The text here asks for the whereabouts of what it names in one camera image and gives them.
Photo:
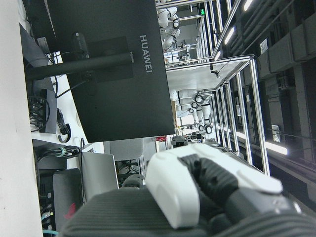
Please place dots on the silver laptop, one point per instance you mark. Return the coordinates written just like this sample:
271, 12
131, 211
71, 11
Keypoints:
98, 172

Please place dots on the black Huawei monitor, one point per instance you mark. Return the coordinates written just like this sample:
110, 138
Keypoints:
111, 103

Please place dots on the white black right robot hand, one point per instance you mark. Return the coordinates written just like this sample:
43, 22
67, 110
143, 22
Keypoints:
172, 185

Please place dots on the black computer box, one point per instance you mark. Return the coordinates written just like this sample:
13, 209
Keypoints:
66, 192

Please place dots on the black oblong device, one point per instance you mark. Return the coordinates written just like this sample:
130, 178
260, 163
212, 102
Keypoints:
79, 43

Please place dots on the aluminium frame structure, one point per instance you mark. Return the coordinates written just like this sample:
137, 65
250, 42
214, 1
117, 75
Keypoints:
256, 98

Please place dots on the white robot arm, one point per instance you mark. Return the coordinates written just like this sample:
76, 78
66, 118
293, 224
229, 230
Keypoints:
170, 22
187, 96

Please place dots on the long ceiling light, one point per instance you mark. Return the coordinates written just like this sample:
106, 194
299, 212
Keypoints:
274, 145

